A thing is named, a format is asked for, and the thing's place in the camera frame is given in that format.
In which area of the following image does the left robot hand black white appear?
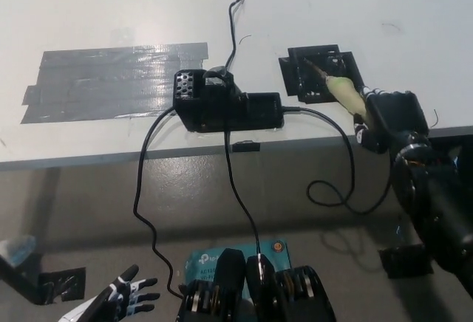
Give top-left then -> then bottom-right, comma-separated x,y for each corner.
94,264 -> 162,318

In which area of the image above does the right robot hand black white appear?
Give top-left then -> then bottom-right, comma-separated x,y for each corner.
353,85 -> 432,156

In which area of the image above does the soldering iron tape-wrapped handle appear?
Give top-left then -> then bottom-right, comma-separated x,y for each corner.
302,58 -> 370,123

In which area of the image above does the black soldering iron cable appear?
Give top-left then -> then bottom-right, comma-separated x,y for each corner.
282,105 -> 393,215

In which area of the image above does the black robot torso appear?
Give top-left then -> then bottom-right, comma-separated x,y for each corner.
176,247 -> 337,322

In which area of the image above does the black soldering station base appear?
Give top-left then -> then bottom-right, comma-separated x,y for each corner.
172,65 -> 285,134

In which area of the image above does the teal router box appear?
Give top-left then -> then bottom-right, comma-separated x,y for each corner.
184,239 -> 295,293

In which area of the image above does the black square printed tray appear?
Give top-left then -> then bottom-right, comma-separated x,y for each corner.
279,44 -> 365,106

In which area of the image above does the clear blue plastic bottle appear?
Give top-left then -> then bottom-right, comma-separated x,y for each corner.
0,235 -> 37,270

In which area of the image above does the small black tape strip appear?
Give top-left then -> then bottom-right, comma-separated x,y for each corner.
231,140 -> 261,153

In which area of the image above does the black power cable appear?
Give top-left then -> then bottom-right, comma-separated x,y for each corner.
132,109 -> 186,299

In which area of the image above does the black cable with bare end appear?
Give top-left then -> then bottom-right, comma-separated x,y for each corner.
224,0 -> 264,260

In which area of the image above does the grey duct tape patch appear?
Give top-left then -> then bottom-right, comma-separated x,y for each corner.
21,42 -> 210,126

